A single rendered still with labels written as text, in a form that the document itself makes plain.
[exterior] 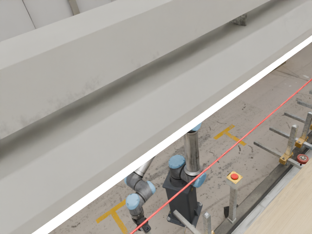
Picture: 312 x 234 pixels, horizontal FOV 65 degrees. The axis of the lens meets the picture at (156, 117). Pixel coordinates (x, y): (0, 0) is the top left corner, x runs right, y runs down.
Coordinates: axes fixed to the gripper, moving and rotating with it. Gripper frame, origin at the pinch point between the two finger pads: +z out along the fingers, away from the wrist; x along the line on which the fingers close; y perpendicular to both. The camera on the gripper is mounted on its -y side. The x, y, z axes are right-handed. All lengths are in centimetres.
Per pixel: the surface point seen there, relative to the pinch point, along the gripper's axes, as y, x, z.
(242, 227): -40, -59, 21
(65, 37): -68, 21, -163
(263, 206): -41, -85, 21
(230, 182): -33, -51, -37
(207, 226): -35.0, -27.6, -17.6
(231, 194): -33, -53, -23
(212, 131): 91, -176, 83
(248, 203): -34, -75, 13
